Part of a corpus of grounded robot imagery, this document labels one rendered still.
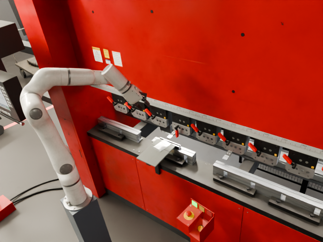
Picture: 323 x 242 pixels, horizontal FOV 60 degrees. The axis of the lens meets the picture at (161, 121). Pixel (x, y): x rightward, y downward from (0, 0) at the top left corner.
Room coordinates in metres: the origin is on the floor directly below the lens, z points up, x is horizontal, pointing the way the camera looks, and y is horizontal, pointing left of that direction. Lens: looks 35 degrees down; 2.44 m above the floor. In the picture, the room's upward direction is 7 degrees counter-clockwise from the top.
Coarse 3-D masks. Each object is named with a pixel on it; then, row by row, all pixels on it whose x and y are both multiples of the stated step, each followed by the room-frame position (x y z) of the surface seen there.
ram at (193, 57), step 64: (64, 0) 2.23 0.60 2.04; (128, 0) 1.82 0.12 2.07; (192, 0) 1.54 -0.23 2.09; (256, 0) 1.32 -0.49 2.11; (320, 0) 1.16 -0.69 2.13; (128, 64) 1.88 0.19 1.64; (192, 64) 1.54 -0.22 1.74; (256, 64) 1.30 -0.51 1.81; (320, 64) 1.12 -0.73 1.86; (256, 128) 1.28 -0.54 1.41; (320, 128) 1.08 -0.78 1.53
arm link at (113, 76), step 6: (108, 66) 1.44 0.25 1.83; (114, 66) 1.45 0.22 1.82; (102, 72) 1.43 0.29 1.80; (108, 72) 1.40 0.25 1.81; (114, 72) 1.42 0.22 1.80; (120, 72) 1.45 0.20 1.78; (108, 78) 1.41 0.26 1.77; (114, 78) 1.40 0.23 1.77; (120, 78) 1.41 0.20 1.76; (114, 84) 1.41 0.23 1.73; (120, 84) 1.40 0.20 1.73
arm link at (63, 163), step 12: (24, 96) 1.26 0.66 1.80; (36, 96) 1.26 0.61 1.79; (24, 108) 1.17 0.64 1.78; (36, 108) 1.16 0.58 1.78; (36, 120) 1.15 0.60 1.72; (48, 120) 1.20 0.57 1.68; (36, 132) 1.22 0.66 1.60; (48, 132) 1.21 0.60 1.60; (48, 144) 1.20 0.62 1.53; (60, 144) 1.23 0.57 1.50; (60, 156) 1.19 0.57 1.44; (72, 156) 1.25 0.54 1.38; (60, 168) 1.16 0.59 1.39; (72, 168) 1.18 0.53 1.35
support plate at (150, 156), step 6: (156, 144) 1.73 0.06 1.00; (144, 150) 1.67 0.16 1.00; (150, 150) 1.66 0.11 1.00; (156, 150) 1.66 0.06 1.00; (162, 150) 1.65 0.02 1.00; (168, 150) 1.64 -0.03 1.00; (138, 156) 1.61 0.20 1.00; (144, 156) 1.61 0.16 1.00; (150, 156) 1.60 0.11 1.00; (156, 156) 1.59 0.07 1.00; (162, 156) 1.58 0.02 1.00; (150, 162) 1.53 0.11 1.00; (156, 162) 1.52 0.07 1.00
